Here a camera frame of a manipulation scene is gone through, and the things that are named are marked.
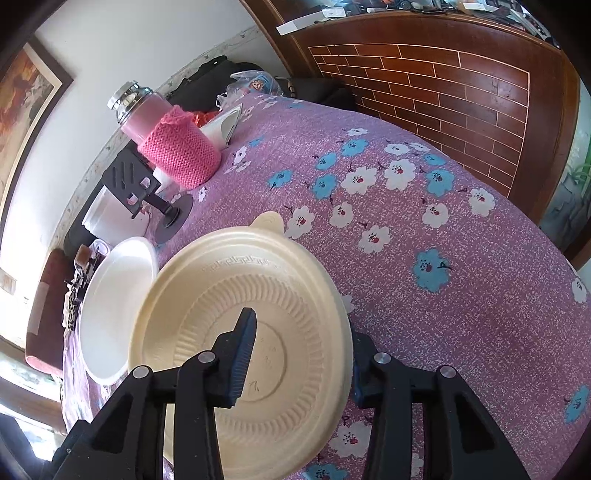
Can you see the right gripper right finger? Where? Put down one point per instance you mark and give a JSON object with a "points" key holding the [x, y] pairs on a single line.
{"points": [[436, 410]]}

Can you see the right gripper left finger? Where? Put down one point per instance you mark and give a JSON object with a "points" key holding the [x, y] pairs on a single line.
{"points": [[125, 440]]}

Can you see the white foam bowl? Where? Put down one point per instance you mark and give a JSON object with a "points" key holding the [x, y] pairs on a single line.
{"points": [[110, 307]]}

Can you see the cream plastic bowl edge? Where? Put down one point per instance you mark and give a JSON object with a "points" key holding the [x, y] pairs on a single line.
{"points": [[302, 359]]}

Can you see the maroon armchair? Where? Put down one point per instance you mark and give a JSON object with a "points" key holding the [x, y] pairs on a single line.
{"points": [[45, 333]]}

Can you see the purple floral tablecloth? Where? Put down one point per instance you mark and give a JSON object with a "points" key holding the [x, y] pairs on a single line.
{"points": [[437, 266]]}

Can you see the black canister with cork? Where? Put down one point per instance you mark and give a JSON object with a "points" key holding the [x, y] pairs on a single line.
{"points": [[86, 262]]}

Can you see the white plastic jar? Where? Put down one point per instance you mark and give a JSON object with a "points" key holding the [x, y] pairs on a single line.
{"points": [[107, 219]]}

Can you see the black phone stand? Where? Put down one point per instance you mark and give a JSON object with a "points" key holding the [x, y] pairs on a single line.
{"points": [[132, 183]]}

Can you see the pink thermos knitted sleeve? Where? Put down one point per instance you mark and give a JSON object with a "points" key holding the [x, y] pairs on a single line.
{"points": [[165, 135]]}

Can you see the red plastic bag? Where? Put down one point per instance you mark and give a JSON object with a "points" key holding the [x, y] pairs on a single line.
{"points": [[200, 118]]}

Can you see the black sofa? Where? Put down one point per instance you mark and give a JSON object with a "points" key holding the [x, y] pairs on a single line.
{"points": [[195, 93]]}

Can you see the wooden brick pattern cabinet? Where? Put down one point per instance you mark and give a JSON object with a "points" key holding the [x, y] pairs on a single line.
{"points": [[497, 100]]}

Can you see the framed painting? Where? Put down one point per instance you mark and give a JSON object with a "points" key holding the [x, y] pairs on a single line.
{"points": [[31, 87]]}

